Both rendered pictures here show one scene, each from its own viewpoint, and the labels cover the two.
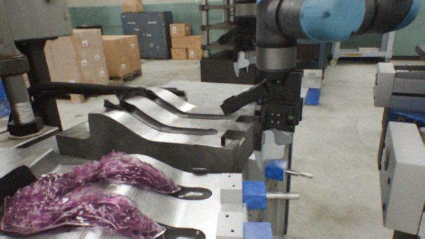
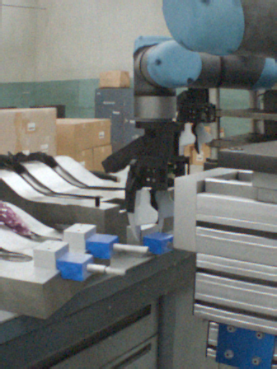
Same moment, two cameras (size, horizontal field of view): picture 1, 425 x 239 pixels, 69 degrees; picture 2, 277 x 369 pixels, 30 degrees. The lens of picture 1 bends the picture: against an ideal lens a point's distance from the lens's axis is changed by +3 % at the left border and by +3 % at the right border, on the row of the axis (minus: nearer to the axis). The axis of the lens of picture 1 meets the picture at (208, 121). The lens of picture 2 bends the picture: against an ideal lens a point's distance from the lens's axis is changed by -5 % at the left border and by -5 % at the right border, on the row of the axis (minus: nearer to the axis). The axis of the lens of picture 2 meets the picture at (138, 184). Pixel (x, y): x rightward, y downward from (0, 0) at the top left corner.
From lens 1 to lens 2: 0.46 m
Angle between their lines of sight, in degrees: 15
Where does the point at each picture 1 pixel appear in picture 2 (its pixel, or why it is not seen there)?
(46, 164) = not seen: outside the picture
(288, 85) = (163, 137)
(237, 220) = (58, 245)
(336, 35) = (171, 79)
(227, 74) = not seen: hidden behind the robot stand
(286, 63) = (158, 113)
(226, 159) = (97, 221)
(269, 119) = (145, 176)
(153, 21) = not seen: hidden behind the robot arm
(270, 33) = (140, 82)
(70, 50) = (11, 136)
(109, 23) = (77, 103)
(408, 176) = (183, 191)
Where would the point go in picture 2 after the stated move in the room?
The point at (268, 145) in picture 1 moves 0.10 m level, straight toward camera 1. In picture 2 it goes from (143, 207) to (118, 220)
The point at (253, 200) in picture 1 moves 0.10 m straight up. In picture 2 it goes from (96, 247) to (95, 184)
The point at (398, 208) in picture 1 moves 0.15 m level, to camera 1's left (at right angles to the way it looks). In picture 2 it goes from (180, 226) to (64, 220)
